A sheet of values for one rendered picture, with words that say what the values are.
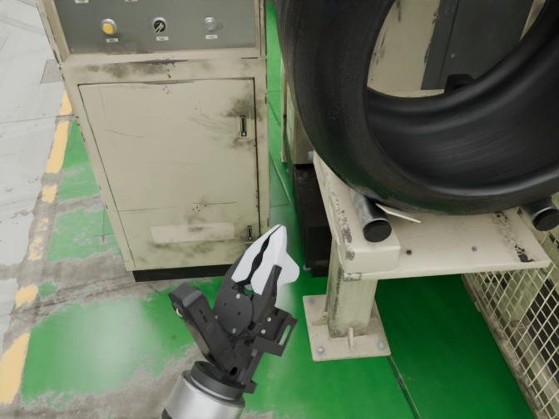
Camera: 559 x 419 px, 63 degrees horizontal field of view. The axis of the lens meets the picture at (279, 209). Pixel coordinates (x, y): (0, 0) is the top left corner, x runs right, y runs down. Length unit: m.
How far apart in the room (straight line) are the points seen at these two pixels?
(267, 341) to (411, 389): 1.08
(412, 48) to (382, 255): 0.44
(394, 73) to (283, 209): 1.23
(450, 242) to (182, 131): 0.84
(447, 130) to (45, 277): 1.62
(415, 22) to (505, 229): 0.43
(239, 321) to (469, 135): 0.60
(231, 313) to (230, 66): 0.85
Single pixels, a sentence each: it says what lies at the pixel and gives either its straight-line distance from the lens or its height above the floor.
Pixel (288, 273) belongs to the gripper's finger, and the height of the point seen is 0.95.
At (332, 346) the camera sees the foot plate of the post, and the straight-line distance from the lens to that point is 1.64.
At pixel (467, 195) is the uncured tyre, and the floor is 0.97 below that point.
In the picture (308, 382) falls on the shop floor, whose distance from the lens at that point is 1.58.
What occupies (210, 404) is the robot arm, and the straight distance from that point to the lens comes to 0.57.
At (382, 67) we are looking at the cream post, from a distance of 0.99.
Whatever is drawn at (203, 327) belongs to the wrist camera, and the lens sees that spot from 0.53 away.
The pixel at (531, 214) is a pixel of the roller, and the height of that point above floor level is 0.90.
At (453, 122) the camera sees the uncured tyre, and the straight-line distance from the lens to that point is 0.96.
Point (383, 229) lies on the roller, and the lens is 0.72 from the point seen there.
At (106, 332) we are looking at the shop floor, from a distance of 1.78.
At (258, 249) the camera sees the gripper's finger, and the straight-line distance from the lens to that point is 0.58.
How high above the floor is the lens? 1.40
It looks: 42 degrees down
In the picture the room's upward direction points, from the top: straight up
